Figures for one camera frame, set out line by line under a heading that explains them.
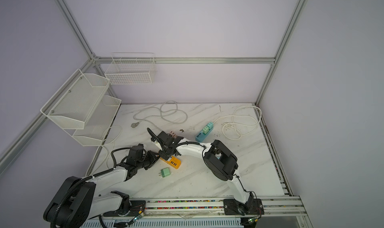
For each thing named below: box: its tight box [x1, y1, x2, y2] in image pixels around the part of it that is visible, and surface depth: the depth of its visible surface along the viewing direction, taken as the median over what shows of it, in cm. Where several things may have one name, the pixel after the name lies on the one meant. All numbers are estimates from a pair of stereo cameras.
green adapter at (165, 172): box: [158, 167, 171, 178], surface depth 86 cm
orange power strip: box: [160, 156, 182, 169], surface depth 88 cm
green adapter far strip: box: [202, 126, 209, 135], surface depth 100 cm
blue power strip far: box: [195, 127, 214, 143], surface depth 100 cm
